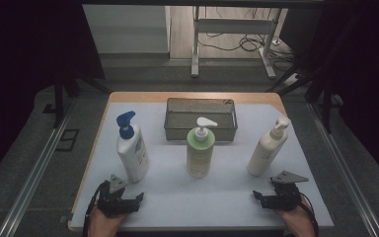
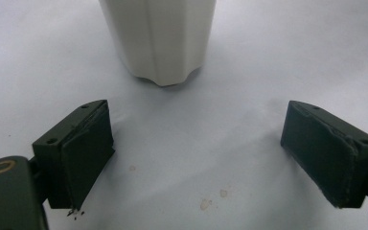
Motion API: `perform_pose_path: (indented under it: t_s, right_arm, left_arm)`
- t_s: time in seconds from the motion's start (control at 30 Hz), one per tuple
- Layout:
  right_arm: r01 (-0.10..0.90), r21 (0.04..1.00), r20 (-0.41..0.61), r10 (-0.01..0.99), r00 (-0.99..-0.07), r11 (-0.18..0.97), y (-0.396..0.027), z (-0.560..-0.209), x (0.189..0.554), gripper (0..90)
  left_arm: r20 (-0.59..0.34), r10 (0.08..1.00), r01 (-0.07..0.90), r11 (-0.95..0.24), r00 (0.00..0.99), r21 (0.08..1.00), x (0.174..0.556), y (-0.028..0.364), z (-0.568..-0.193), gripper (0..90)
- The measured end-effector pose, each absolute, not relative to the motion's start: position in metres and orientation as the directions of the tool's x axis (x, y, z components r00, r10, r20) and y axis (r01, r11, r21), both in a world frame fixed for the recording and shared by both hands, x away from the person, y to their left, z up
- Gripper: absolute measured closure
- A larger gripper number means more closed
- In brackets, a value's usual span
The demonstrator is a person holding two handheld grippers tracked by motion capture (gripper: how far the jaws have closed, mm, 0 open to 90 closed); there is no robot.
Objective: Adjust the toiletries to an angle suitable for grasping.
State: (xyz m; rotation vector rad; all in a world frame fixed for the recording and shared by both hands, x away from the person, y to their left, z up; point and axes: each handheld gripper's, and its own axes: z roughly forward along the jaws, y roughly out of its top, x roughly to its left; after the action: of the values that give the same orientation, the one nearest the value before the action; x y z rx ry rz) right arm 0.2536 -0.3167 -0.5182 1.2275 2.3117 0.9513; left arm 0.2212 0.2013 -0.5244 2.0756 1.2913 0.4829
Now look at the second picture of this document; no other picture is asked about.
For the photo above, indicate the light blue table mat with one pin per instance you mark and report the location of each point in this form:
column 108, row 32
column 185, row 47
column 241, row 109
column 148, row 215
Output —
column 191, row 143

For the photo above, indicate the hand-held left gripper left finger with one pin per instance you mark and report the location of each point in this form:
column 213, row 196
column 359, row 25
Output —
column 76, row 153

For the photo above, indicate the white bottle with blue pump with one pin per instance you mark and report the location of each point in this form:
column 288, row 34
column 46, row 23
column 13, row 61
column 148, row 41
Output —
column 159, row 38

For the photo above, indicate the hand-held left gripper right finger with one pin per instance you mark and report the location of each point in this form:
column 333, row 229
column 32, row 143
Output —
column 326, row 153

